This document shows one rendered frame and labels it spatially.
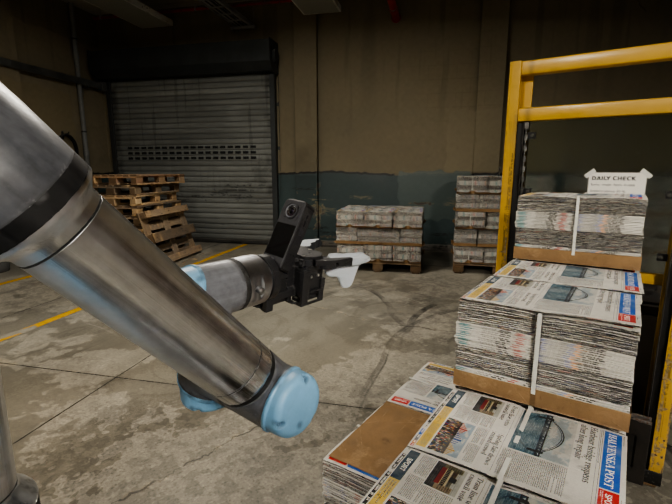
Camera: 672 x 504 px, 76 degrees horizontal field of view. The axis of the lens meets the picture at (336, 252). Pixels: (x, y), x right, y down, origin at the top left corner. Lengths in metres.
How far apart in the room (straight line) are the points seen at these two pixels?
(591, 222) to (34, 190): 1.52
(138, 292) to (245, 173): 7.84
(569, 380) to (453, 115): 6.65
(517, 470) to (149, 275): 0.77
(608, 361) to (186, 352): 0.88
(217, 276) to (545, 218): 1.26
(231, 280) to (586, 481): 0.72
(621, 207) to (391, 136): 6.17
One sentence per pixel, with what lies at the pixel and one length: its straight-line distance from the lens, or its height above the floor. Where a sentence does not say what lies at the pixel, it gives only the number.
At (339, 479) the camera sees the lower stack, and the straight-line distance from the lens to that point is 1.31.
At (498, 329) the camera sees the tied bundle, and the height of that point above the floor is 1.00.
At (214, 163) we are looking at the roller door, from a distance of 8.46.
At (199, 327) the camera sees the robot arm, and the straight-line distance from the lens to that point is 0.41.
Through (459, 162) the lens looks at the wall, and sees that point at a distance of 7.50.
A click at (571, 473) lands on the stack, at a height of 0.83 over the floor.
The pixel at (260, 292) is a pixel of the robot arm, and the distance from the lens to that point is 0.61.
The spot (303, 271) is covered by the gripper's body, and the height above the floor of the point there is 1.22.
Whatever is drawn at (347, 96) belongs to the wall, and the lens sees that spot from 7.75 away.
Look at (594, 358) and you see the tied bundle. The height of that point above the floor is 0.98.
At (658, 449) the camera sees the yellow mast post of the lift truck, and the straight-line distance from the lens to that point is 2.45.
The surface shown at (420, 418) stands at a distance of 1.49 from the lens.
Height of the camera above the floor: 1.38
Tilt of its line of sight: 11 degrees down
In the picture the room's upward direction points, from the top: straight up
